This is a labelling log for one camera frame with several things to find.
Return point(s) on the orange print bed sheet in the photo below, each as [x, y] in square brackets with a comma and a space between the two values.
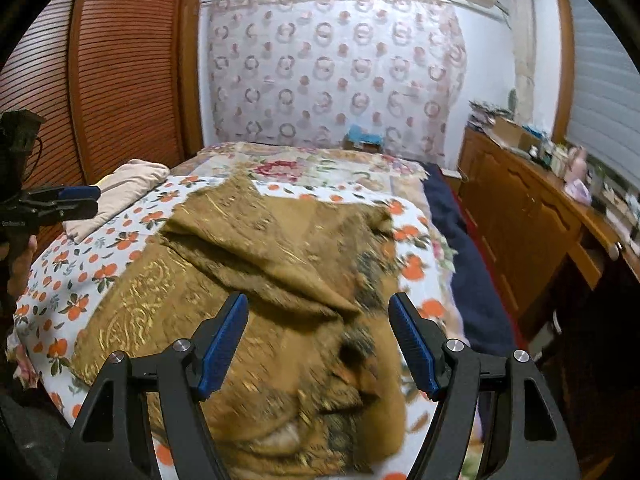
[69, 280]

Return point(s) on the circle pattern wall curtain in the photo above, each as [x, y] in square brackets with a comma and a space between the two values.
[306, 72]

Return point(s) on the beige folded cloth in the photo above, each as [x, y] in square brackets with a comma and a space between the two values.
[120, 189]

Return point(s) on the floral quilt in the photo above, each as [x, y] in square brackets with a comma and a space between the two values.
[326, 167]

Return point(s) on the pink jug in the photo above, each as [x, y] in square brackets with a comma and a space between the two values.
[576, 168]

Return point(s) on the person's left hand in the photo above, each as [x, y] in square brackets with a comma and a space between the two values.
[20, 269]

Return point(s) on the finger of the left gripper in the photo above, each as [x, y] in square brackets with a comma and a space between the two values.
[56, 211]
[85, 192]

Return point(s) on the brown patterned scarf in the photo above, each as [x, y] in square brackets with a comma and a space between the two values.
[313, 388]

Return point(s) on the wooden louvered wardrobe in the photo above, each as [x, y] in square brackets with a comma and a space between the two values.
[106, 76]

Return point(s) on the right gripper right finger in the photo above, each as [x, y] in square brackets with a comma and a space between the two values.
[524, 434]

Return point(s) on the blue item at headboard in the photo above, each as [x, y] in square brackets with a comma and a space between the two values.
[359, 139]

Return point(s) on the cardboard box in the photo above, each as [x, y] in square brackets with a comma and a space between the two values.
[511, 135]

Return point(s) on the wooden sideboard cabinet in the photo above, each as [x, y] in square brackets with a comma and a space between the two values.
[536, 238]

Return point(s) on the navy blue blanket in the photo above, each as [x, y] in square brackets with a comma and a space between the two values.
[486, 325]

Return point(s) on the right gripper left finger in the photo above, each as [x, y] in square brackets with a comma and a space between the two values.
[112, 438]

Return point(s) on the grey window blind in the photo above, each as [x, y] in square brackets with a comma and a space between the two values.
[604, 117]

